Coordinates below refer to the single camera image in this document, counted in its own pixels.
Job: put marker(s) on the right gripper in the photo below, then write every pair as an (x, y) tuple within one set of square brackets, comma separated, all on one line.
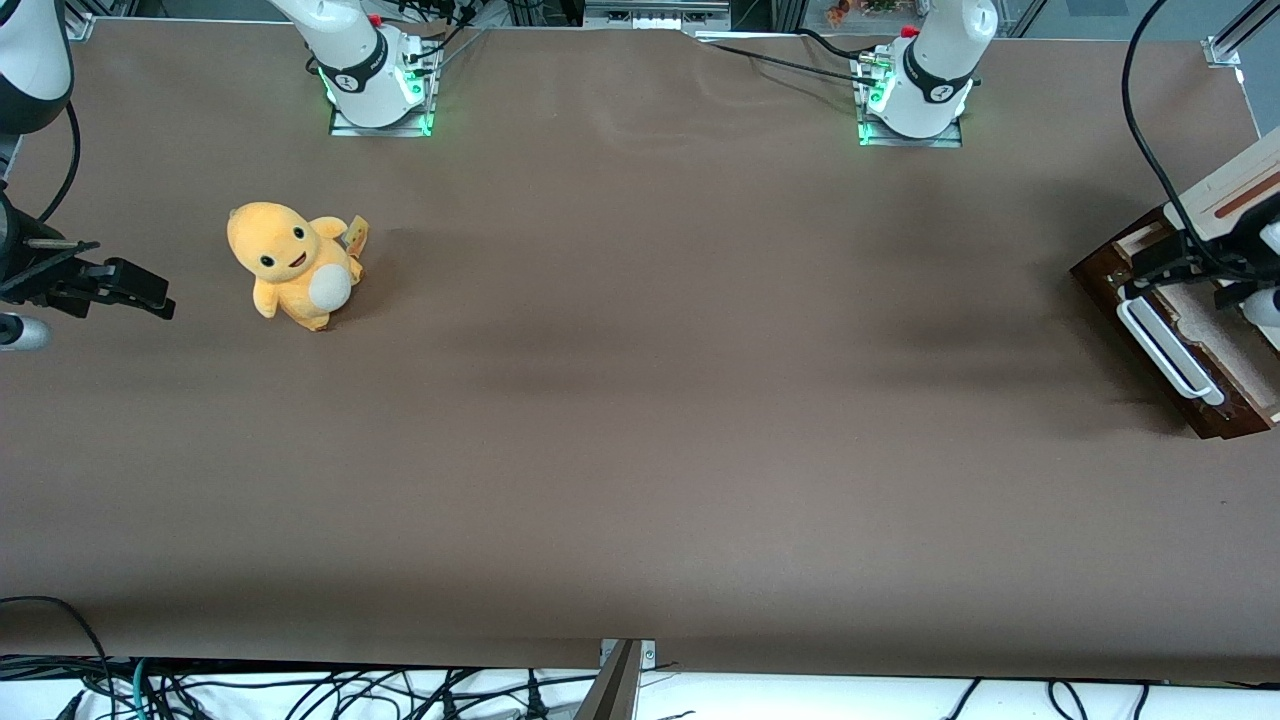
[(27, 272)]

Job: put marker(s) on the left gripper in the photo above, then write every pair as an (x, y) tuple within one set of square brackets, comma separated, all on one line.
[(1163, 256)]

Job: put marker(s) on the dark brown wooden drawer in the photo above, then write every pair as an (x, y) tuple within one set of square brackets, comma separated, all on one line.
[(1200, 335)]

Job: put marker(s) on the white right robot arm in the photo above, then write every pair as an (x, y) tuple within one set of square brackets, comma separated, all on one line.
[(355, 60)]

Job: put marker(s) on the yellow plush toy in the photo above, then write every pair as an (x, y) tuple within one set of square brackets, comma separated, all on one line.
[(285, 255)]

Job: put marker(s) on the small orange object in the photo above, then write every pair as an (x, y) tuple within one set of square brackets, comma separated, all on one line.
[(838, 12)]

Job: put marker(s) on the brown table cover mat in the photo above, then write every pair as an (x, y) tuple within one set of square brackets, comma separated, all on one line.
[(640, 400)]

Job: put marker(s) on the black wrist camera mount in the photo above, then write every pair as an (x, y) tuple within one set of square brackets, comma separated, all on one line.
[(25, 260), (1222, 250)]

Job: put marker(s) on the aluminium frame profile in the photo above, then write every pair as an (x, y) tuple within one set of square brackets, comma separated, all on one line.
[(1240, 35), (655, 12), (80, 25)]

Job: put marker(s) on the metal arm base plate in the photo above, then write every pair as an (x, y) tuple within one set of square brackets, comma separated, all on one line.
[(945, 141), (345, 128)]

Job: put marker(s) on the dark camera support bar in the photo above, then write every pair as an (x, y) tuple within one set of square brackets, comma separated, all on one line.
[(612, 690)]

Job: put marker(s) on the metal table edge bracket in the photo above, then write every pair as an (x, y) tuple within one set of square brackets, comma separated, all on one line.
[(648, 655)]

